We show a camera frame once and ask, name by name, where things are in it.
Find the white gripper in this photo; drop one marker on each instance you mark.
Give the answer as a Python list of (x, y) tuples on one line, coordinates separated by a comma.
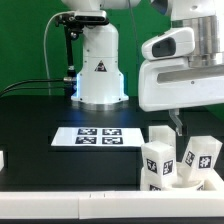
[(171, 84)]

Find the white round stool seat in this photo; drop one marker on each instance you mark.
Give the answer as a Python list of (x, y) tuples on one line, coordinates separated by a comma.
[(147, 184)]

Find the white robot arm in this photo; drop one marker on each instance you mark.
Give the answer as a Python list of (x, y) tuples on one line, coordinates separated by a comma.
[(196, 33)]

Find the white marker sheet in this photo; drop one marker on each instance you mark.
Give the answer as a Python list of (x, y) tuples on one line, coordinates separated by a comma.
[(94, 136)]

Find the white workspace border frame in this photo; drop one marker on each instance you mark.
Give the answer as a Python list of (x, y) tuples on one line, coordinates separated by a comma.
[(116, 204)]

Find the black camera on stand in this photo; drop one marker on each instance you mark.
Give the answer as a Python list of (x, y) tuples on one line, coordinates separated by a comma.
[(74, 23)]

